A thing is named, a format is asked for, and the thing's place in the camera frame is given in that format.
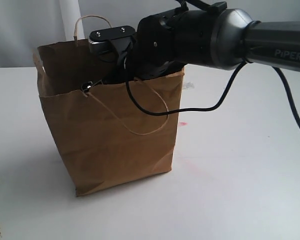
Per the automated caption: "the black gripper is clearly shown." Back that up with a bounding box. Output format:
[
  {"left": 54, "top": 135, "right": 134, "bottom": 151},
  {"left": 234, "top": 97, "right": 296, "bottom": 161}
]
[{"left": 81, "top": 13, "right": 185, "bottom": 92}]

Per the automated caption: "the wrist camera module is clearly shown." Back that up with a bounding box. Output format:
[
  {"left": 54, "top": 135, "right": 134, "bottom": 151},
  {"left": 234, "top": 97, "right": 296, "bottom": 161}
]
[{"left": 88, "top": 25, "right": 136, "bottom": 54}]

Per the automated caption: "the clear plastic scrap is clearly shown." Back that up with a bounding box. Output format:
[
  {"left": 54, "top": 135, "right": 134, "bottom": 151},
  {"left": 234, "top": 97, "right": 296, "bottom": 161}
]
[{"left": 182, "top": 82, "right": 195, "bottom": 90}]

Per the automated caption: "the brown paper bag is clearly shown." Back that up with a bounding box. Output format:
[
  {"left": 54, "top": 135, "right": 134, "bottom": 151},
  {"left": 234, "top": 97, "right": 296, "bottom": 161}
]
[{"left": 33, "top": 39, "right": 179, "bottom": 196}]

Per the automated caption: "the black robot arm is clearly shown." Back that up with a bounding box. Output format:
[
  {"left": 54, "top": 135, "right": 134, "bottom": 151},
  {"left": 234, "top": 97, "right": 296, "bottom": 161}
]
[{"left": 88, "top": 0, "right": 300, "bottom": 84}]

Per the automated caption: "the black cable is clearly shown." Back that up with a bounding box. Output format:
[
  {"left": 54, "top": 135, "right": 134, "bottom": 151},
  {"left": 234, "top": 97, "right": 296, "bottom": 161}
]
[{"left": 97, "top": 44, "right": 300, "bottom": 146}]

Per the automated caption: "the white roll in background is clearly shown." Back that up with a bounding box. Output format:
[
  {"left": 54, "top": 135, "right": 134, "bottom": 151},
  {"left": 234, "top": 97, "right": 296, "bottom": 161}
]
[{"left": 59, "top": 0, "right": 81, "bottom": 41}]

